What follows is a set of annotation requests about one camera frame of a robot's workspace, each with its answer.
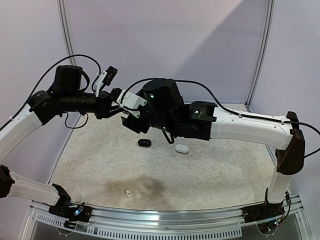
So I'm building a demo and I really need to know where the black oval charging case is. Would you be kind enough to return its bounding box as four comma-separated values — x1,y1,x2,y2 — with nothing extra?
137,138,152,148

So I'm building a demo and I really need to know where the white oval charging case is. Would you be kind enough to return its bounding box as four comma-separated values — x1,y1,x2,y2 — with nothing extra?
175,144,189,154

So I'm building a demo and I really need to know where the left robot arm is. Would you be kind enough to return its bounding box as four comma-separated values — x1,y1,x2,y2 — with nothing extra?
0,65,118,217

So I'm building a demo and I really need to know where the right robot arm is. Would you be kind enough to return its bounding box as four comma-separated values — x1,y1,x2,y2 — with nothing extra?
116,78,306,218

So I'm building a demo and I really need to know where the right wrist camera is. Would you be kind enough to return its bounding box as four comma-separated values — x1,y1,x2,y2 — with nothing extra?
110,88,147,119

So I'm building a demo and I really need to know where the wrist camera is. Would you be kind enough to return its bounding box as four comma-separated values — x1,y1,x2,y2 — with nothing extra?
91,66,118,98
110,88,147,119

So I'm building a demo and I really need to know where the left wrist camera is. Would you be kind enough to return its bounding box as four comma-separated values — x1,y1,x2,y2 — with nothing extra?
91,66,118,98

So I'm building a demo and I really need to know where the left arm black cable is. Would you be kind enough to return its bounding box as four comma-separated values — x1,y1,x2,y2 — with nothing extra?
0,54,103,132

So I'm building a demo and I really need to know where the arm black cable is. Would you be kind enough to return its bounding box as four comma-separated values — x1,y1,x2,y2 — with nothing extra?
0,54,103,132
124,78,320,226

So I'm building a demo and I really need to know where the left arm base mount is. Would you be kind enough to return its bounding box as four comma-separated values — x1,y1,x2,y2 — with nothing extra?
48,202,93,223

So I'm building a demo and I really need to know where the left aluminium frame post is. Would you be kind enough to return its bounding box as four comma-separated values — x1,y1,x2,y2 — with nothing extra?
57,0,74,56

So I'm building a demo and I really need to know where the aluminium frame post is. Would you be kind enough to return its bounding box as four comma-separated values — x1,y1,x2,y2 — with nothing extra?
57,0,74,56
245,0,275,110

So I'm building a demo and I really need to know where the aluminium front rail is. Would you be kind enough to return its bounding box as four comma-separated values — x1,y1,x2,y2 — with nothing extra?
22,195,312,240

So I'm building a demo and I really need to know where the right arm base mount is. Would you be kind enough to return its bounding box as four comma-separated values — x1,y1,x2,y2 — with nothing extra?
241,198,284,223

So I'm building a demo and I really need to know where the right aluminium frame post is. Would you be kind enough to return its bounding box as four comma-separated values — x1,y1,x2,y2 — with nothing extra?
245,0,275,110

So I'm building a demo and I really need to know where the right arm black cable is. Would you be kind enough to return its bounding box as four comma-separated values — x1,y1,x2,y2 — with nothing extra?
124,78,320,226

